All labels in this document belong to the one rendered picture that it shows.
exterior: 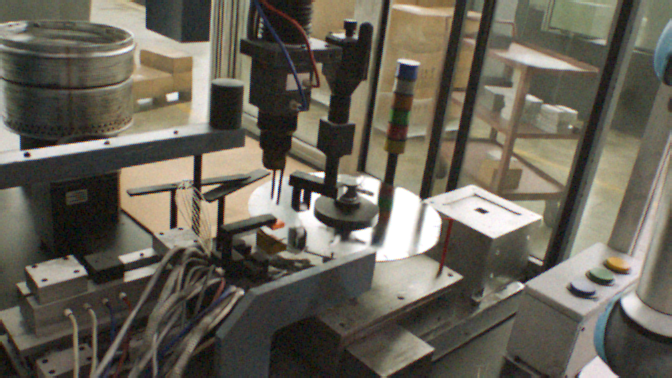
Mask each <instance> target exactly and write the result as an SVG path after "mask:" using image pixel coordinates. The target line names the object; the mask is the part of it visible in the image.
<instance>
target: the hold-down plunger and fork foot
mask: <svg viewBox="0 0 672 378"><path fill-rule="evenodd" d="M339 161H341V158H331V157H328V156H326V162H325V170H324V177H321V176H317V175H313V174H309V173H306V172H302V171H299V170H296V171H295V172H293V173H290V174H289V179H288V185H289V186H293V193H292V203H290V207H292V208H293V209H294V210H296V211H297V213H300V205H301V196H302V200H304V201H305V202H306V205H307V210H310V206H311V198H312V193H313V194H318V195H321V196H325V197H328V198H331V199H335V200H337V199H338V198H339V197H342V196H343V195H344V188H345V183H343V182H339V181H337V177H338V170H339ZM302 190H303V195H302Z"/></svg>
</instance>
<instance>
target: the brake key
mask: <svg viewBox="0 0 672 378"><path fill-rule="evenodd" d="M569 287H570V288H571V289H572V290H573V291H574V292H576V293H578V294H581V295H585V296H592V295H594V293H595V287H594V286H593V285H592V284H590V283H589V282H587V281H584V280H579V279H575V280H572V281H571V283H570V286H569Z"/></svg>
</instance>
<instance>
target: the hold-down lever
mask: <svg viewBox="0 0 672 378"><path fill-rule="evenodd" d="M373 35H374V24H373V23H371V22H368V21H363V22H361V23H360V25H359V32H358V39H357V44H358V47H359V53H358V60H357V68H356V76H355V79H356V80H358V81H363V79H364V71H365V64H366V57H367V50H368V48H370V47H371V46H372V42H373Z"/></svg>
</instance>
